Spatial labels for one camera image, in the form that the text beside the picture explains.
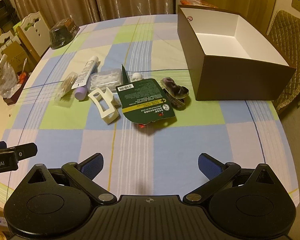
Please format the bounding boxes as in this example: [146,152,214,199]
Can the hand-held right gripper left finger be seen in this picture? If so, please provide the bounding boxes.
[22,152,117,205]

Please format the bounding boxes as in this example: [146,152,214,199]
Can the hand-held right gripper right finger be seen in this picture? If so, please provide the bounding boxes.
[184,153,278,205]

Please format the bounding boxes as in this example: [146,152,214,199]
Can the white hair claw clip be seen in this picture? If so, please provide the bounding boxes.
[88,87,121,125]

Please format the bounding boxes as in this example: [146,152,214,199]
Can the cotton swab packet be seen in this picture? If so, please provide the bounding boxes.
[55,72,78,103]

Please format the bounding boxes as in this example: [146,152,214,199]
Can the green lip balm card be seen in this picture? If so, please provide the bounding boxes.
[115,78,177,128]

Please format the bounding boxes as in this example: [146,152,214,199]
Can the clear floss pick box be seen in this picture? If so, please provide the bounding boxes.
[88,68,122,92]

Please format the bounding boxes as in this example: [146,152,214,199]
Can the brown cardboard box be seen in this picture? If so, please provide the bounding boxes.
[177,4,297,102]

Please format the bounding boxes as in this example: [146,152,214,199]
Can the white cosmetic tube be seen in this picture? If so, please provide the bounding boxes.
[71,56,101,101]

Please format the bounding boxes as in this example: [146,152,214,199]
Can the checked tablecloth desktop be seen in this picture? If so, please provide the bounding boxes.
[0,14,297,207]

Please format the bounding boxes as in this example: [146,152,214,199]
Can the dark wooden tray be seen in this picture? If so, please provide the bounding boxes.
[3,83,24,106]

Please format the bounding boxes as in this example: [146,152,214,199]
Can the clear plastic bag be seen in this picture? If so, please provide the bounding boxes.
[0,53,18,98]

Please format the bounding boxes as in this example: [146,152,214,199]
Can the tan cardboard carton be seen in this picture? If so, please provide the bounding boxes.
[1,41,28,72]

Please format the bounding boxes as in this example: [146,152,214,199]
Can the white carved chair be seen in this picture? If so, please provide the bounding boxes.
[15,11,51,64]
[0,31,18,63]

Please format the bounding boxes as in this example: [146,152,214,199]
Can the dark wrapped snack pack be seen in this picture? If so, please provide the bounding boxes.
[49,17,81,50]

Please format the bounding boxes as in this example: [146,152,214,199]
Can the quilted tan chair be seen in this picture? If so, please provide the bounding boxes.
[266,9,300,116]

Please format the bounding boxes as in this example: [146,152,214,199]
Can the red instant meal package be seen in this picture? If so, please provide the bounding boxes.
[180,0,216,8]

